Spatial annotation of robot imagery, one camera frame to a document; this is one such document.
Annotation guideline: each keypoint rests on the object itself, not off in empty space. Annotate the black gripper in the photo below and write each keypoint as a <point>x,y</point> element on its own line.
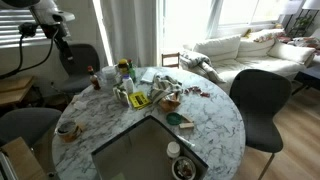
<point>62,45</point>

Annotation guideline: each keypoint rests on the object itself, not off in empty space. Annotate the clear plastic cup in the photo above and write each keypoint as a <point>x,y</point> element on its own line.
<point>109,75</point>

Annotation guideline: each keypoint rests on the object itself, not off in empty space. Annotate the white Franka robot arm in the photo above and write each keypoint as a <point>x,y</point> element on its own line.
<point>49,17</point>

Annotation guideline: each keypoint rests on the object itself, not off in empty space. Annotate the grey chair by window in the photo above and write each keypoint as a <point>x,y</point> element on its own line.
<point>84,55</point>

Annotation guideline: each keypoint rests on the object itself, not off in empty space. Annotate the red cap sauce bottle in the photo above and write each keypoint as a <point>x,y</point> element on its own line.
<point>93,78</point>

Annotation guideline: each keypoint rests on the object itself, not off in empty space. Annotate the small clear plastic container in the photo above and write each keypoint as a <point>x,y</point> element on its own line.
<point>80,105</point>

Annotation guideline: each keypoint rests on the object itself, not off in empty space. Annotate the green glass bottle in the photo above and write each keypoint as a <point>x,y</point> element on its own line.
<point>131,70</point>

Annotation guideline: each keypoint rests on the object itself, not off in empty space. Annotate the white bottle blue cap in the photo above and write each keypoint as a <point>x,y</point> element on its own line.
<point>128,84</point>

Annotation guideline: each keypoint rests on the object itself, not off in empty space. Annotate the grey chair front left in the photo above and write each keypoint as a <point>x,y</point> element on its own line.
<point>28,123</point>

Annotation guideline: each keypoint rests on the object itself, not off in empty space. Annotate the white paper sheet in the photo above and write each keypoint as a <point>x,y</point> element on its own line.
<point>149,75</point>

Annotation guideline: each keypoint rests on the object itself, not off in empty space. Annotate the yellow black packet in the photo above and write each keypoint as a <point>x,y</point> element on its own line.
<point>139,100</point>

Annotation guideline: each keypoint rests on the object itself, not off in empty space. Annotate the small wooden chair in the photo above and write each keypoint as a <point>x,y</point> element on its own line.
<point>170,60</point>

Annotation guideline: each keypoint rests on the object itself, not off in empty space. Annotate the striped crumpled cloth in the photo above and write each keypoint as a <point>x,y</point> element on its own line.
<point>163,85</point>

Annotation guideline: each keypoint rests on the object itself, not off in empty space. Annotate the folded grey blanket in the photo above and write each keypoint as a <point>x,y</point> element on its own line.
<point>200,64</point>

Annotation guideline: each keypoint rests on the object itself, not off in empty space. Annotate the red wrappers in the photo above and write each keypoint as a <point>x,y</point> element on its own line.
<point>196,90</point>

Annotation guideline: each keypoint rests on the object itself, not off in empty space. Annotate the small wooden block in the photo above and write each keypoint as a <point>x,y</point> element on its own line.
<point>186,125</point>

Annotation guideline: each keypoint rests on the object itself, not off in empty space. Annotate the white jar in box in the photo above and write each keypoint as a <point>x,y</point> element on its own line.
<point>173,149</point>

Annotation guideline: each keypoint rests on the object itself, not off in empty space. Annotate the bowl in box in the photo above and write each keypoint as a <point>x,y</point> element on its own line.
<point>183,168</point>

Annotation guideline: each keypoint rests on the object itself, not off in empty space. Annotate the white sofa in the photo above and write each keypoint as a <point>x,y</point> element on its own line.
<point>231,54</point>

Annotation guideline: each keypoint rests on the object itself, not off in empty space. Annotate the dark grey chair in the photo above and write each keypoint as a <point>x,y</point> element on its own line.
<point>259,95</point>

